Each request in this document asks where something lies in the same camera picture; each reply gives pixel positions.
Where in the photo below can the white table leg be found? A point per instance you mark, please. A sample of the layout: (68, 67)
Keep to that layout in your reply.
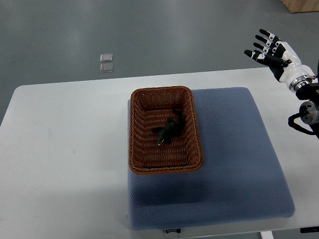
(266, 235)

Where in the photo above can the wooden box corner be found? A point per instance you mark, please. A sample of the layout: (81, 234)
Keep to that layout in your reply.
(301, 6)

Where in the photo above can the black table control panel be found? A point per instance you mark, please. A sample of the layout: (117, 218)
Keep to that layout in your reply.
(309, 230)

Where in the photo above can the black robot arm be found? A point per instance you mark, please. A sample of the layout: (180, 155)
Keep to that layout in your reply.
(306, 89)

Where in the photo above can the dark toy crocodile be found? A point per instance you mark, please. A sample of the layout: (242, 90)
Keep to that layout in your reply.
(172, 129)

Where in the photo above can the brown wicker basket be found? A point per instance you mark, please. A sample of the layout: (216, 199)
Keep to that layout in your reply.
(151, 107)

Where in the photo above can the upper grey floor plate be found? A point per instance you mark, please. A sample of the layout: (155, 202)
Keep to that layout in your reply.
(106, 57)

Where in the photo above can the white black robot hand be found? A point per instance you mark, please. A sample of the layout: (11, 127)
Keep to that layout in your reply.
(282, 60)

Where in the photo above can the blue grey foam cushion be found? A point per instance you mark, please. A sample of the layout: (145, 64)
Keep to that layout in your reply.
(241, 178)

